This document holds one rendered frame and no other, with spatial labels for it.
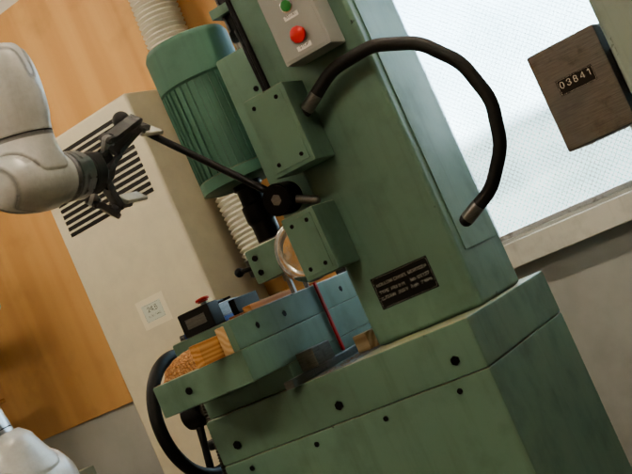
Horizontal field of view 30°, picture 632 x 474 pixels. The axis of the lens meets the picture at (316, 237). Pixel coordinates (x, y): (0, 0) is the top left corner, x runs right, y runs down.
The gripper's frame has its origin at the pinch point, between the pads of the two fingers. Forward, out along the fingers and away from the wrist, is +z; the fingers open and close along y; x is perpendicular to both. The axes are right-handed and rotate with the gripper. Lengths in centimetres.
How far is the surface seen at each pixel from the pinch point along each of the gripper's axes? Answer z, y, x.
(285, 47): -3.0, 30.8, -24.4
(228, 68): 7.1, 21.7, -8.5
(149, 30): 139, -4, 100
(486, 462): -8, -22, -83
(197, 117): 5.8, 10.8, -5.1
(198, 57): 7.3, 21.5, -1.5
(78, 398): 166, -156, 112
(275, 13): -3.0, 35.8, -20.8
